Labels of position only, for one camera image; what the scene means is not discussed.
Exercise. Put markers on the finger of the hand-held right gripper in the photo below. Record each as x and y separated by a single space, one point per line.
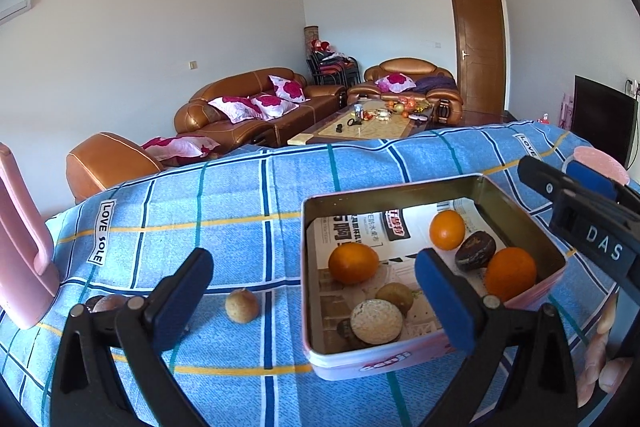
540 179
592 179

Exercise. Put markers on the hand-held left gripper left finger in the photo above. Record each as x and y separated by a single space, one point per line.
182 302

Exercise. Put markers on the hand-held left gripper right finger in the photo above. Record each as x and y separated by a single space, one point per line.
445 302

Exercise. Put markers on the brown kiwi fruit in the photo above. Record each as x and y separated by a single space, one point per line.
395 297

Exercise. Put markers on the tan round fruit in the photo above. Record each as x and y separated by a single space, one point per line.
242 305
376 321

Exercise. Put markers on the dark brown fruit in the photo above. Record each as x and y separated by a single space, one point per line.
475 249

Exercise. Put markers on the orange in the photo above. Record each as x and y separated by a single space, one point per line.
446 230
510 274
353 263

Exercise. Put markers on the pale brown round fruit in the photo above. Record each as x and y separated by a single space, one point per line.
109 303

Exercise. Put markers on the pink metal tin box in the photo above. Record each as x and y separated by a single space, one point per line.
350 364

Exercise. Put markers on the person's right hand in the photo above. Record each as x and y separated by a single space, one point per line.
597 357

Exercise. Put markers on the black television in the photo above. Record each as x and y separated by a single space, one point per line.
600 122

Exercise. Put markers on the small red bottle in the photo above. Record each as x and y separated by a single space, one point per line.
543 119

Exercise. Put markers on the small dark round fruit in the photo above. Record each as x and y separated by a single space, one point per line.
90 303

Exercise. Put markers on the blue plaid blanket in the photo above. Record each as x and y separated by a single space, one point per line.
225 207

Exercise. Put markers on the newspaper sheet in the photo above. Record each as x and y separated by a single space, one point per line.
360 227

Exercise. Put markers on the brown wooden door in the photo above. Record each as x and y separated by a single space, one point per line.
477 57

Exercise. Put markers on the purple blanket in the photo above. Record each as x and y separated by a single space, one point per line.
437 84

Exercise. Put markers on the pink floral pillow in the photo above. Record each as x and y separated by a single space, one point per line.
175 148

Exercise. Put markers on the assorted fruit pile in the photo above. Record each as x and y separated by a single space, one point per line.
402 105

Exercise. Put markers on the pink plastic stool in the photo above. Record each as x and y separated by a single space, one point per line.
20 282

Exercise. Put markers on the brown leather armchair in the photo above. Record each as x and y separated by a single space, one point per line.
105 157
405 64

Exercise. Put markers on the white pink floral cushion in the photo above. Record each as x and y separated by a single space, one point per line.
396 82
275 105
237 109
289 88

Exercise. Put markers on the wooden coffee table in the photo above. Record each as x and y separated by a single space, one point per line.
370 129

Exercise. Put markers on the brown leather sofa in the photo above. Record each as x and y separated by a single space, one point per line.
225 87

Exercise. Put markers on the stacked black chairs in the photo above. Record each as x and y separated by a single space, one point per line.
332 69

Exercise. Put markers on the tall patterned vase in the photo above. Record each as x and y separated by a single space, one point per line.
310 37

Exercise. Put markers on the white air conditioner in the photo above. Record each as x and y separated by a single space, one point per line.
15 2

